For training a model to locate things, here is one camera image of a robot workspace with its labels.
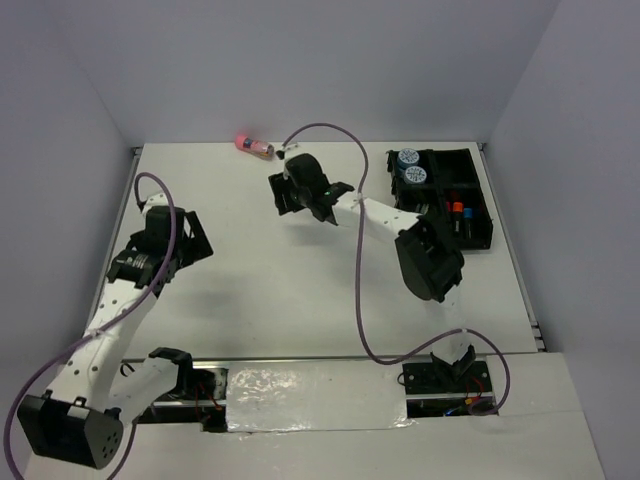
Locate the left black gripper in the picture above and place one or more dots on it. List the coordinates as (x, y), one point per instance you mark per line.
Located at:
(197, 247)

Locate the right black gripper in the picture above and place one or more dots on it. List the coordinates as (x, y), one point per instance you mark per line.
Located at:
(280, 186)

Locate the pink glitter bottle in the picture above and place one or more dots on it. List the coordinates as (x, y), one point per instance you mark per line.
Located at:
(250, 145)

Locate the blue glitter jar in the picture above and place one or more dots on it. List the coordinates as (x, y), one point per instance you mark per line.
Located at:
(415, 175)
(407, 158)

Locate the orange highlighter marker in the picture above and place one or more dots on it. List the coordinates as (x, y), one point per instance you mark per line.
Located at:
(457, 217)

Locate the blue highlighter marker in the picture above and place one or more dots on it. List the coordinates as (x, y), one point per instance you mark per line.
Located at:
(468, 216)

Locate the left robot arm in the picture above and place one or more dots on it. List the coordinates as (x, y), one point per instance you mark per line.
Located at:
(81, 416)

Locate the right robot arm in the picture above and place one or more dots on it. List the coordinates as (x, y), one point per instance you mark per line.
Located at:
(430, 262)

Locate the black divided organizer tray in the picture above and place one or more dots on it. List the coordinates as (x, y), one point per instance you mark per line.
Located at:
(450, 171)

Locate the silver foil tape strip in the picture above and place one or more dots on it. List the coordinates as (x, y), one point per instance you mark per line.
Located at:
(340, 395)

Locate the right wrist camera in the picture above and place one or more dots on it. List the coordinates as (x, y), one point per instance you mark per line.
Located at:
(286, 151)

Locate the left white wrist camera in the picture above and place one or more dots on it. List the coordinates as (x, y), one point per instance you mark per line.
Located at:
(157, 199)

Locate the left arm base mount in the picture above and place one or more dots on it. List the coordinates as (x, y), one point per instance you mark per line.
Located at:
(203, 406)

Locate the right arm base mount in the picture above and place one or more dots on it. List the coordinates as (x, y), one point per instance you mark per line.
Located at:
(429, 397)

